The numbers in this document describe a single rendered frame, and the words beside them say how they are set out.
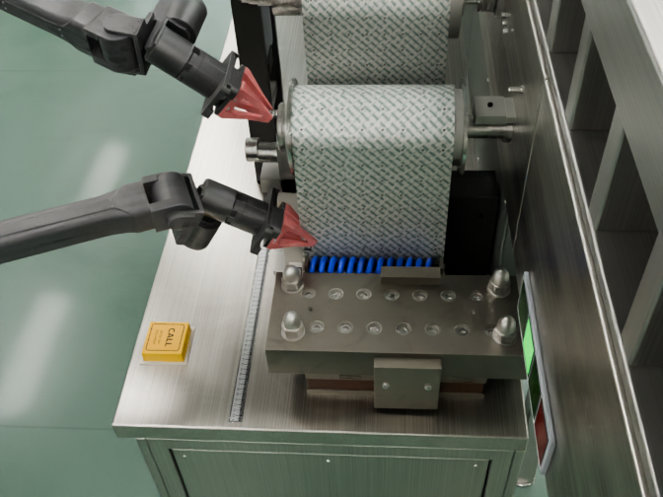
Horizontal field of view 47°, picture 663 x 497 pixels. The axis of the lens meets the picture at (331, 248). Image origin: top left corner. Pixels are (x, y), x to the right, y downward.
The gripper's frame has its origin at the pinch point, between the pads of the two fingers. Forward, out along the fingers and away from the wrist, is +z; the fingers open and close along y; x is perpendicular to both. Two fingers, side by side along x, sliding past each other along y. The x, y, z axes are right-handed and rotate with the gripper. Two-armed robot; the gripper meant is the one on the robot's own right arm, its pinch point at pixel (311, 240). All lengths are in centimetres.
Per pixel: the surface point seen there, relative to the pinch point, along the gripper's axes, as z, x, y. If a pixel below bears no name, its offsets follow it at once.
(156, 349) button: -15.5, -25.4, 12.6
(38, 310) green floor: -37, -145, -71
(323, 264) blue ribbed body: 3.0, -1.1, 3.2
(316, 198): -3.6, 8.8, 0.3
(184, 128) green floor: -11, -129, -172
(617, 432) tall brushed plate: 9, 46, 56
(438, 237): 17.2, 11.6, 0.2
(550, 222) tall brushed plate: 12.2, 40.1, 25.0
